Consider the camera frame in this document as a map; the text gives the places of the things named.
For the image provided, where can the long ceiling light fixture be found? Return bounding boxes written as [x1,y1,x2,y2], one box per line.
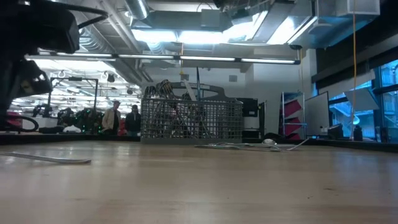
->
[26,52,302,65]

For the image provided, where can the round silver air duct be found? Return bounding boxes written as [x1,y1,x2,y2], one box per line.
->
[125,0,150,20]

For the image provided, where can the whiteboard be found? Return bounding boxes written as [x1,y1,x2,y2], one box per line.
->
[303,91,330,138]

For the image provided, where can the white bag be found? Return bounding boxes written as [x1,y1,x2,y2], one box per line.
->
[62,124,82,134]

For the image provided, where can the yellow hanging cord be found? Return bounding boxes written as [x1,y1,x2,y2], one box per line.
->
[351,0,358,141]

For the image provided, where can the grey mesh silverware basket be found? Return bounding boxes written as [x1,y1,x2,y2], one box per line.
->
[140,81,244,146]

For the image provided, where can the black cabinet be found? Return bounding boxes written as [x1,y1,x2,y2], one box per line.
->
[242,97,259,139]

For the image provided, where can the person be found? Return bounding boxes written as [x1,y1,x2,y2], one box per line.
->
[124,104,142,137]
[101,100,123,136]

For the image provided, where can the black curved hose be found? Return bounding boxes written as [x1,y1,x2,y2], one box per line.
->
[6,114,40,132]

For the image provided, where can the shelf rack with red bins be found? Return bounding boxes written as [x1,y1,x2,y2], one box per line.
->
[280,91,307,141]

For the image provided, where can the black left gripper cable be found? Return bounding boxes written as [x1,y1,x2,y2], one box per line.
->
[40,0,109,30]

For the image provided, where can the black metal frame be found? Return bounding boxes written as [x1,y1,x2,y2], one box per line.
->
[46,77,99,125]

